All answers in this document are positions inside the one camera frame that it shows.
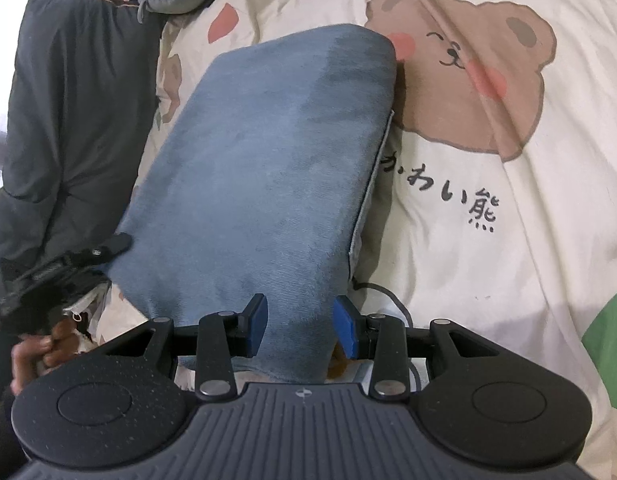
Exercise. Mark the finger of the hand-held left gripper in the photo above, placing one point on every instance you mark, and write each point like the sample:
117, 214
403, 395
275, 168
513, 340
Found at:
113, 246

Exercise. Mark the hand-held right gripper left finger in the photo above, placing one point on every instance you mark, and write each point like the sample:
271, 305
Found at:
258, 325

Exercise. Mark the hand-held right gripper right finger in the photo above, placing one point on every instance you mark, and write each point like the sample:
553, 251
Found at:
344, 327

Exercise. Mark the blue denim pants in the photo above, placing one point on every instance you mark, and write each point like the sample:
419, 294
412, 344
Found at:
268, 160

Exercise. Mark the person's left hand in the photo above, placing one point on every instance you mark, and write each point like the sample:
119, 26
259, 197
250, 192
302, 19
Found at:
38, 360

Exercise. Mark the cream bear print blanket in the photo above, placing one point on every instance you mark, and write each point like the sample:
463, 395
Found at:
463, 285

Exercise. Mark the dark green pillow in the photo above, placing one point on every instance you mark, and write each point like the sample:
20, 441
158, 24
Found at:
73, 110

